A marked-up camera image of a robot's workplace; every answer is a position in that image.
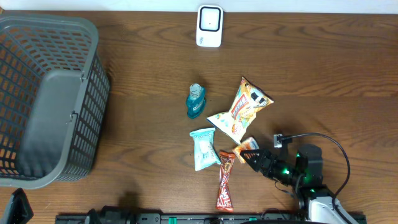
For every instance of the teal tissue pack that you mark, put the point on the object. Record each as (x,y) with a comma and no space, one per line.
(204,152)

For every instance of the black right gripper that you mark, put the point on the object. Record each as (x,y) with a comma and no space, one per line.
(263,156)

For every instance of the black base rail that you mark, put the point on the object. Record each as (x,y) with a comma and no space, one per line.
(121,216)

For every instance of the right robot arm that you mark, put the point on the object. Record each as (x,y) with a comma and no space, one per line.
(316,202)

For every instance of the yellow chips bag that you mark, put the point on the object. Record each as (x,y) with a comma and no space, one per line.
(248,101)

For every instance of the red brown snack bar wrapper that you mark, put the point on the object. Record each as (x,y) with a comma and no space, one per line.
(224,202)

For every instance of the grey plastic shopping basket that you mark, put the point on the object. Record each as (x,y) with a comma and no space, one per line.
(54,92)

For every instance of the blue mouthwash bottle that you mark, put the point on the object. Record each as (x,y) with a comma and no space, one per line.
(195,101)

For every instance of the small orange snack packet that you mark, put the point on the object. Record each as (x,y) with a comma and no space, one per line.
(248,144)

